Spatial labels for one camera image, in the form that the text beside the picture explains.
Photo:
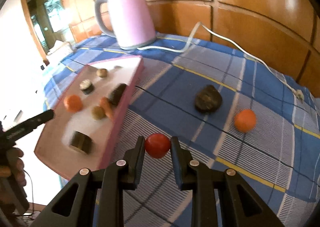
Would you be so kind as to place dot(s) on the tan round kiwi fruit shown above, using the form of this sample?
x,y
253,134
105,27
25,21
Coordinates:
x,y
98,113

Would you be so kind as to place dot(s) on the window with wooden frame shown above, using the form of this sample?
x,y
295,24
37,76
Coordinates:
x,y
41,30

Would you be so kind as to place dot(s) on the blue plaid tablecloth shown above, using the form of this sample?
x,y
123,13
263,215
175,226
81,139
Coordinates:
x,y
279,157

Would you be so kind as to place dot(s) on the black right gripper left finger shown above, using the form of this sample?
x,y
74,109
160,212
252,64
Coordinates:
x,y
96,196

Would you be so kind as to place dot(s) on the beige cut potato piece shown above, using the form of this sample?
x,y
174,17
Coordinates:
x,y
86,87

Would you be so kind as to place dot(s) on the person's left hand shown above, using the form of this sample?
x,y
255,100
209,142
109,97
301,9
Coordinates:
x,y
14,166

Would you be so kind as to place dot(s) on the white power plug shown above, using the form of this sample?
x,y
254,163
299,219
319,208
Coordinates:
x,y
299,94

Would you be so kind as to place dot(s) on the dark avocado half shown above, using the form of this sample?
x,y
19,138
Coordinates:
x,y
115,96

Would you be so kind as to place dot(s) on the pink tray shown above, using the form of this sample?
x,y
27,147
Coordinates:
x,y
88,117

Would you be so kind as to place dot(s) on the wooden panelled cabinet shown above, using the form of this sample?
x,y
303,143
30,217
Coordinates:
x,y
284,33

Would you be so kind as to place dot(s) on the large orange fruit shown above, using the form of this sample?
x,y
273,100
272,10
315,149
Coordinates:
x,y
245,121

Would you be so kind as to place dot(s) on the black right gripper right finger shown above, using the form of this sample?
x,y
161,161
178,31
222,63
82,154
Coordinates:
x,y
217,194

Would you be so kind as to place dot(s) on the orange carrot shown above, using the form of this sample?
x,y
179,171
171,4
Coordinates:
x,y
106,106

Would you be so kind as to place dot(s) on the red tomato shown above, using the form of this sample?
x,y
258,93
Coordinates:
x,y
157,145

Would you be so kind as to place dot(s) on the small orange fruit in tray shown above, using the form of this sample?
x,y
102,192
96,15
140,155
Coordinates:
x,y
73,103

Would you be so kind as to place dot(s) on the dark round avocado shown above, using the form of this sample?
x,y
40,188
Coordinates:
x,y
208,100

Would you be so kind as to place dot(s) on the pink electric kettle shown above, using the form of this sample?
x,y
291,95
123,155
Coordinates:
x,y
131,22

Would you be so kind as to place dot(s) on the dark cut cylinder vegetable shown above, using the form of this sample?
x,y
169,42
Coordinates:
x,y
81,143

